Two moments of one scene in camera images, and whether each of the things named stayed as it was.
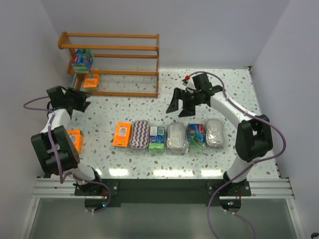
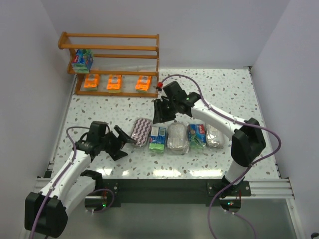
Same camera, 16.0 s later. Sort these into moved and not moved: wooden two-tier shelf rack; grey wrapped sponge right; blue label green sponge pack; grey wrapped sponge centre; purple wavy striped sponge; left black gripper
Moved: purple wavy striped sponge; left black gripper
Not moved: grey wrapped sponge right; grey wrapped sponge centre; wooden two-tier shelf rack; blue label green sponge pack
